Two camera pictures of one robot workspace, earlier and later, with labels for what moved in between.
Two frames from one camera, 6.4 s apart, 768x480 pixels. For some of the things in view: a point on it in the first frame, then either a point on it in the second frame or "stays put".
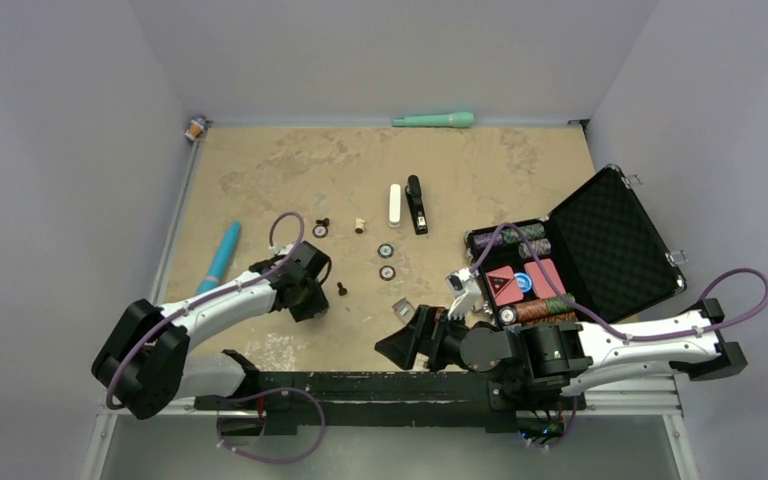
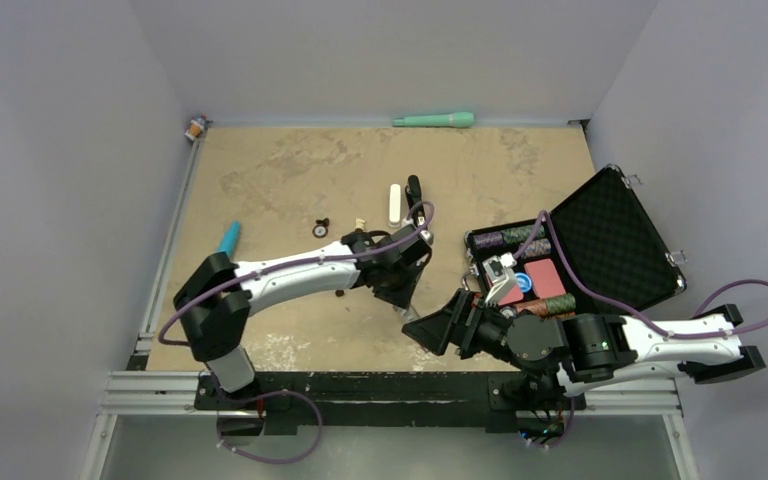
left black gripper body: x=310 y=301 -> x=399 y=288
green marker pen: x=454 y=119 stays put
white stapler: x=395 y=206 stays put
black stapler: x=414 y=194 stays put
